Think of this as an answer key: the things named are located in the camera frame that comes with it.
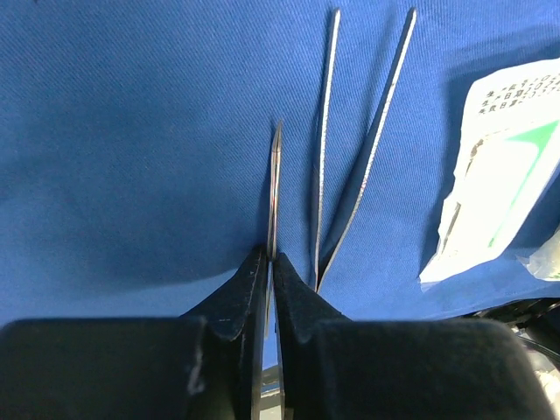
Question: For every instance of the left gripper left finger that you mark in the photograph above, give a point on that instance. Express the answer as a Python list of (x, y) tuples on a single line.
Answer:
[(204, 364)]

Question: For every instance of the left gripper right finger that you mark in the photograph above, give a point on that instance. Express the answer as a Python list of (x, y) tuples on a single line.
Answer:
[(337, 368)]

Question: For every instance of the steel forceps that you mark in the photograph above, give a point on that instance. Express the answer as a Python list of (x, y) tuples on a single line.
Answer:
[(324, 251)]

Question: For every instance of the green suture packet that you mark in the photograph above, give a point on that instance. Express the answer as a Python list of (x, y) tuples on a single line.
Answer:
[(543, 264)]

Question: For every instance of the blue surgical drape cloth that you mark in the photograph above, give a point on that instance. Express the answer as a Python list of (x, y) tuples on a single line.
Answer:
[(135, 142)]

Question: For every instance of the white packet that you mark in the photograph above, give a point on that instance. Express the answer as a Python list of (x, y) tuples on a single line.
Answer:
[(508, 153)]

